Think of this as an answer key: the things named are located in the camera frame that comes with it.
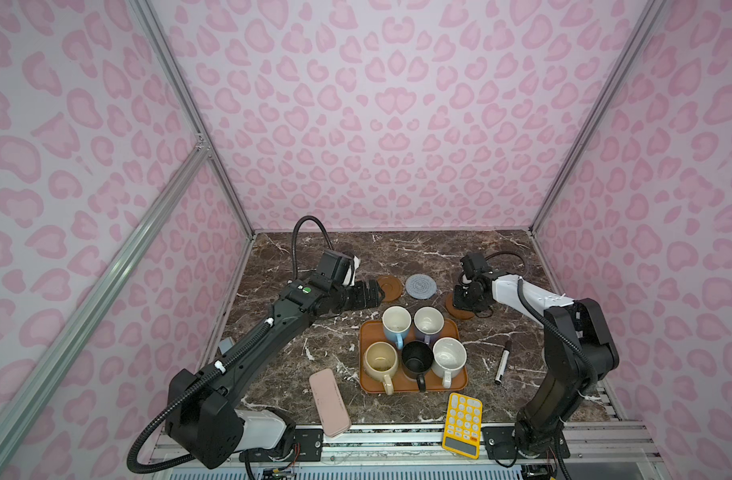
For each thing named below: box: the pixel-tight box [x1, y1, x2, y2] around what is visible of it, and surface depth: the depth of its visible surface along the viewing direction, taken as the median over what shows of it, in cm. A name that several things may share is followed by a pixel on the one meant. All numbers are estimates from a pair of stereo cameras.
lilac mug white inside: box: [413, 305, 445, 346], surface depth 90 cm
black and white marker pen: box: [495, 339, 513, 385], surface depth 87 cm
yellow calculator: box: [442, 392, 483, 460], surface depth 76 cm
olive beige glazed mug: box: [363, 341, 399, 395], surface depth 80 cm
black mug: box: [401, 341, 434, 393], surface depth 81 cm
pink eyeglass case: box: [309, 368, 352, 437], surface depth 80 cm
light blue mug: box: [382, 305, 412, 350], surface depth 88 cm
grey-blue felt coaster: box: [405, 273, 437, 300], surface depth 105 cm
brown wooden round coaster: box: [377, 275, 403, 302], surface depth 105 cm
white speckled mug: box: [432, 337, 468, 389], surface depth 82 cm
